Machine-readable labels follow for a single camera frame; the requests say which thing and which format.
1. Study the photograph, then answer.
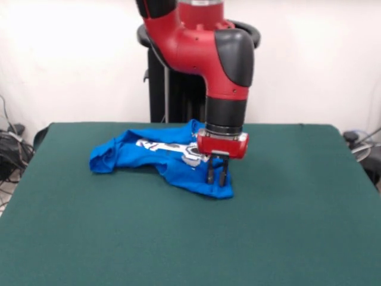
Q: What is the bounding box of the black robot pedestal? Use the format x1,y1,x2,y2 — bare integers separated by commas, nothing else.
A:
136,19,262,123

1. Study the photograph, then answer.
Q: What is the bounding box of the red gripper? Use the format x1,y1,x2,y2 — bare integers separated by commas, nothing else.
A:
196,128,249,188

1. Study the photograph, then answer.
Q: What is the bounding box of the blue printed t-shirt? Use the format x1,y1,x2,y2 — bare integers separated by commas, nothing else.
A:
89,119,235,200

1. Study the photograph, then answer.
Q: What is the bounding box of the black cable tangle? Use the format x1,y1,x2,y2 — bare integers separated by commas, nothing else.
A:
342,128,381,191
0,95,35,209

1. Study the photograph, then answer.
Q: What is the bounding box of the dark green table cloth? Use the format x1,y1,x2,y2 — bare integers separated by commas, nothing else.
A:
0,122,381,286

